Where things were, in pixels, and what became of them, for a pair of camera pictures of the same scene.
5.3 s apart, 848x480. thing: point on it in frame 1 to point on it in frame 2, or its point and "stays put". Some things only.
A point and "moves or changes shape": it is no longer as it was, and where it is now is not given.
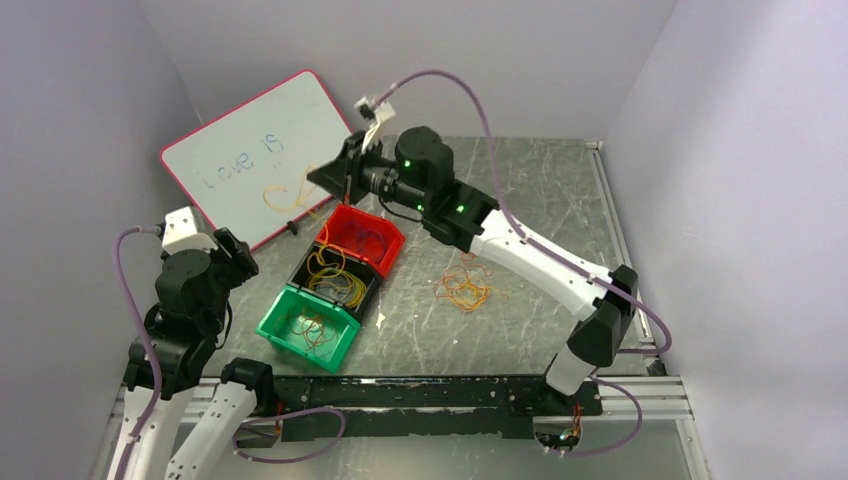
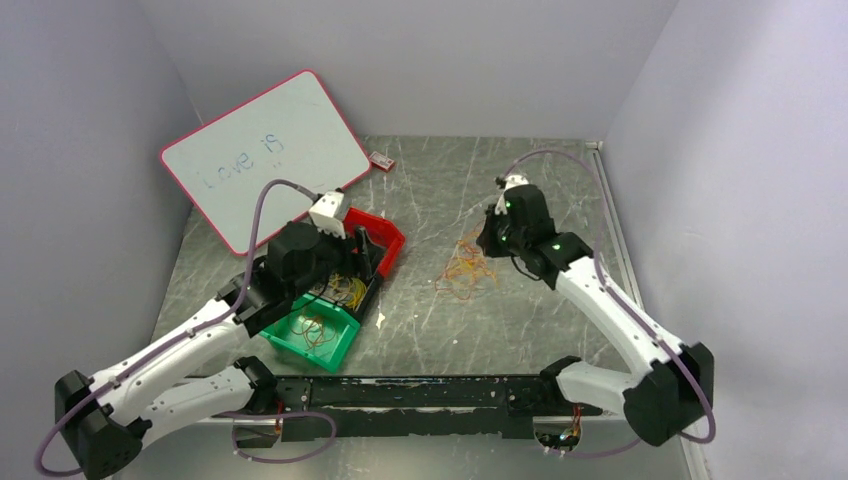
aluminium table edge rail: [597, 152] stays put
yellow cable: [466, 306] moves or changes shape
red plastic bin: [365, 235] stays put
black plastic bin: [339, 277] stays put
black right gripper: [344, 174] to [486, 239]
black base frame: [439, 407] stays put
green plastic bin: [308, 326] stays put
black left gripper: [240, 262] to [354, 264]
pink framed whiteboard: [250, 166] stays put
